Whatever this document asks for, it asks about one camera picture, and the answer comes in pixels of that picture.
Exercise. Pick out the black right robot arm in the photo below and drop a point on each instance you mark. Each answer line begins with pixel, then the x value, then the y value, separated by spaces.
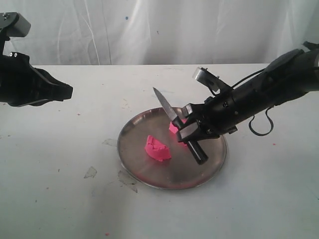
pixel 287 78

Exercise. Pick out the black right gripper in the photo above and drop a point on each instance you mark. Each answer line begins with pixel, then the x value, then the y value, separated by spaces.
pixel 217 116

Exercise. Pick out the pink dough piece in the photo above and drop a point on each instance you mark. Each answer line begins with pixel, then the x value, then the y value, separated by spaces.
pixel 157 150
pixel 174 129

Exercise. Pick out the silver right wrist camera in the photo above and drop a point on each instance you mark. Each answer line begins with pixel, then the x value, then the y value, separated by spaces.
pixel 203 76

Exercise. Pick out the white backdrop curtain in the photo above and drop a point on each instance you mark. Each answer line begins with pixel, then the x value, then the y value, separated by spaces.
pixel 133 32

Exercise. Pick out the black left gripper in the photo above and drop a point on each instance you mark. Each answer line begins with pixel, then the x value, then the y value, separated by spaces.
pixel 23 85

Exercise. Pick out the round stainless steel plate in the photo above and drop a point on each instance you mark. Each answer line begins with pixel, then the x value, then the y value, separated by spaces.
pixel 179 172

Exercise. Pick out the black knife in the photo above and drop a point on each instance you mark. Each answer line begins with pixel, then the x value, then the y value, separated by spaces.
pixel 193 146

